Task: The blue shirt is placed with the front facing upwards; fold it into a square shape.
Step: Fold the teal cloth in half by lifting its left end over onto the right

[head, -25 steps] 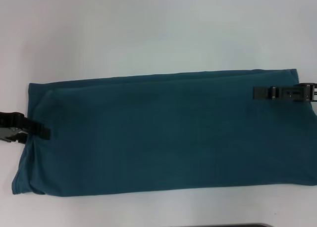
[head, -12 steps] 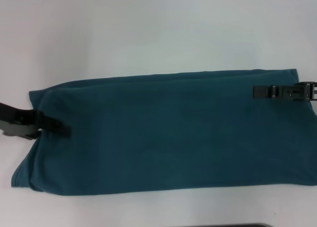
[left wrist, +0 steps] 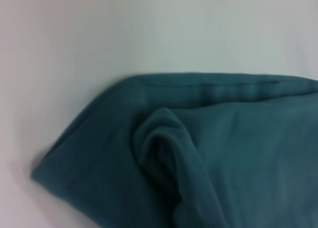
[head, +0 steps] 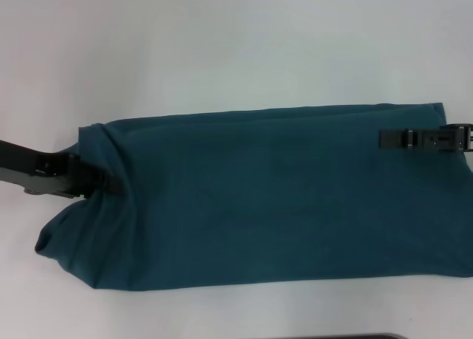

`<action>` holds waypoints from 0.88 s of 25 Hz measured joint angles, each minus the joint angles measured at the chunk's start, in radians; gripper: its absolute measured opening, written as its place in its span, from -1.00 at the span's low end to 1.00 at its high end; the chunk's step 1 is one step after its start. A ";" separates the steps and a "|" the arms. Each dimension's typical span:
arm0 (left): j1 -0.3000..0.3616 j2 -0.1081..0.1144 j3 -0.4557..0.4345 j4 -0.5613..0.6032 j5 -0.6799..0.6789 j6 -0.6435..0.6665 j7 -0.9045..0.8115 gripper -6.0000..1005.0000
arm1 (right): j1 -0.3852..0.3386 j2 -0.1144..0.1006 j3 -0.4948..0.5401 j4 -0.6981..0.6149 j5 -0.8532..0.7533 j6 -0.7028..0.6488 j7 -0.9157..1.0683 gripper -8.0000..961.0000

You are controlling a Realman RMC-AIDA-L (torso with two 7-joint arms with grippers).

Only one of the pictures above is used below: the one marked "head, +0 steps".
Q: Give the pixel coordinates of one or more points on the teal t-shirt with white print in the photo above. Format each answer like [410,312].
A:
[258,206]

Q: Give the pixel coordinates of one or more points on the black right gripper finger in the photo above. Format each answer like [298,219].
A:
[410,139]

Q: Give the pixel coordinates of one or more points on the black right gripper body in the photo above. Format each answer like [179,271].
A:
[463,137]

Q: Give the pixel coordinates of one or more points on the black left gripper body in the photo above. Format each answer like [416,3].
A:
[33,169]

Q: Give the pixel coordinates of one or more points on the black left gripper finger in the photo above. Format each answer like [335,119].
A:
[96,178]

